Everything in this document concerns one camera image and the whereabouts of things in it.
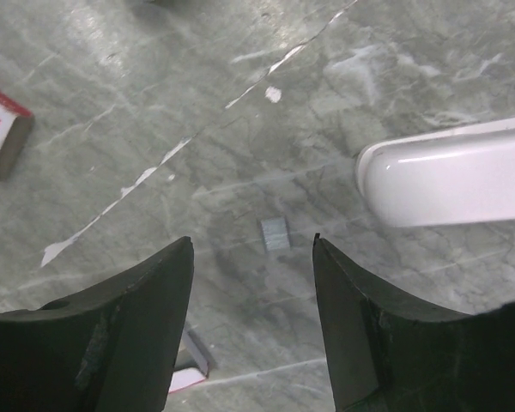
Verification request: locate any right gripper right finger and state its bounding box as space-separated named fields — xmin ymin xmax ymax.
xmin=312 ymin=236 xmax=515 ymax=411

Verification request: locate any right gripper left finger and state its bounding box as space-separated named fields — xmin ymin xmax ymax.
xmin=0 ymin=237 xmax=194 ymax=411

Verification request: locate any small silver staple strip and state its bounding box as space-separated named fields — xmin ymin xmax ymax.
xmin=260 ymin=217 xmax=291 ymax=251

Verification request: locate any white stapler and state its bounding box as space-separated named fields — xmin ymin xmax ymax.
xmin=355 ymin=118 xmax=515 ymax=227

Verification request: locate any red white staple box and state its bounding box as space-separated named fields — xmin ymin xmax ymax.
xmin=0 ymin=91 xmax=34 ymax=181

